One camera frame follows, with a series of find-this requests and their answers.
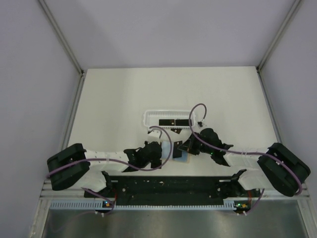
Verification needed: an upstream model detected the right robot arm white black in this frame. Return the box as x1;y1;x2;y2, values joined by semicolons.
178;128;311;197

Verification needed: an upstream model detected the black card in basket right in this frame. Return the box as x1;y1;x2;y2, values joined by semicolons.
175;119;190;127

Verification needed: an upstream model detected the black card in basket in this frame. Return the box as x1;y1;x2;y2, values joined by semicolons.
158;119;175;126
175;119;190;127

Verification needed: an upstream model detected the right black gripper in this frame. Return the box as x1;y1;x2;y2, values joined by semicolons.
178;131;213;155

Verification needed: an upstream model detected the white slotted cable duct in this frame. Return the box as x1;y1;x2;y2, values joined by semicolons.
50;199;237;211

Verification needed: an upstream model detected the black card in basket left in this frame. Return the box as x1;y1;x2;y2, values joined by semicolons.
158;119;175;126

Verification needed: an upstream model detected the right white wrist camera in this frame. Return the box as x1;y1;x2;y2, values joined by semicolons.
197;120;206;128

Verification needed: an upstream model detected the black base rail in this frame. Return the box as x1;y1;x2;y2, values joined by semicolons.
84;175;263;206

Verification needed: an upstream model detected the right aluminium frame post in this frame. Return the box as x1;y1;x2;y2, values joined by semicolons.
256;0;304;74

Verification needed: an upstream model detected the aluminium frame post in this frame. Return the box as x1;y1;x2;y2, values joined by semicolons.
37;0;84;76
256;0;304;74

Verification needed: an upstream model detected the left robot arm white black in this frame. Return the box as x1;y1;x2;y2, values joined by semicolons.
47;142;162;197

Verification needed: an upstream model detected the left aluminium frame post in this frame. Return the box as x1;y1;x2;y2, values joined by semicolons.
37;0;84;76

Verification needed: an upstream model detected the white plastic basket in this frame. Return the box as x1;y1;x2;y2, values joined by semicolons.
143;110;197;129

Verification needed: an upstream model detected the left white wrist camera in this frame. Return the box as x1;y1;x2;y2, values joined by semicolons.
148;128;162;141

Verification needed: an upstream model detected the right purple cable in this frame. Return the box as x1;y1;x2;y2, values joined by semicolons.
188;103;303;215

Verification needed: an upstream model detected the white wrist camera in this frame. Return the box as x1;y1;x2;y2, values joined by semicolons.
197;120;206;128
148;128;162;141

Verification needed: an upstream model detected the beige card holder wallet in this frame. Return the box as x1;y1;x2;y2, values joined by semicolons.
161;141;190;163

